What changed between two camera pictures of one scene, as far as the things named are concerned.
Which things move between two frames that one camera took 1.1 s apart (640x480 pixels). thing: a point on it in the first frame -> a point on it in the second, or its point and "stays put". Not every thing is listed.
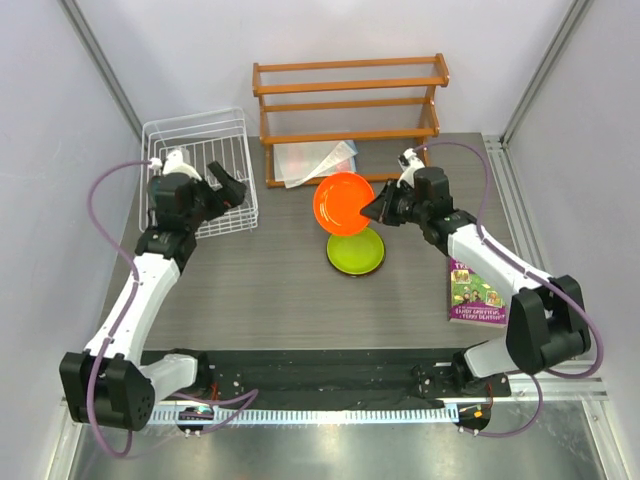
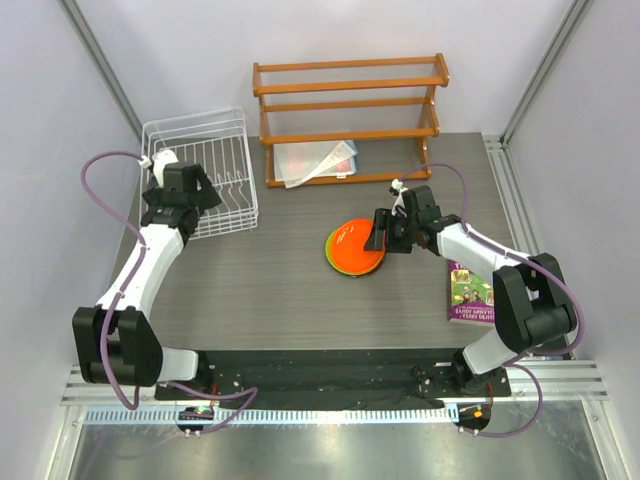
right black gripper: [382, 208] -> [383, 220]
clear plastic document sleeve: [298, 164] stays put
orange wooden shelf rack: [375, 65] stays put
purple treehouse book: [473, 300] stays put
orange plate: [338, 201] -> [348, 247]
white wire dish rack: [215, 136] stays put
